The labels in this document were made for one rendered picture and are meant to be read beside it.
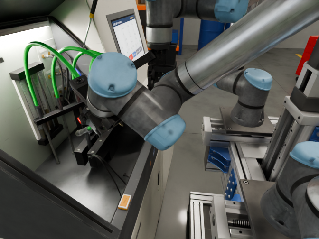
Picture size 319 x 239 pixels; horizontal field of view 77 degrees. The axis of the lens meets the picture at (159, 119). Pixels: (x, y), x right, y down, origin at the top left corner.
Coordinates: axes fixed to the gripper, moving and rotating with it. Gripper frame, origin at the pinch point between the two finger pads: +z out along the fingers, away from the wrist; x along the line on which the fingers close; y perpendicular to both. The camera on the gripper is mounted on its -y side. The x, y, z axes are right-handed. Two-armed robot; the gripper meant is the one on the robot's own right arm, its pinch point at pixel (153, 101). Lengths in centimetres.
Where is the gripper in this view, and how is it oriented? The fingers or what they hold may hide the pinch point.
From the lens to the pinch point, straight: 71.0
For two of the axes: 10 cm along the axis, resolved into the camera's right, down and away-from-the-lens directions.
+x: 2.0, -5.3, 8.2
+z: -0.1, 8.4, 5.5
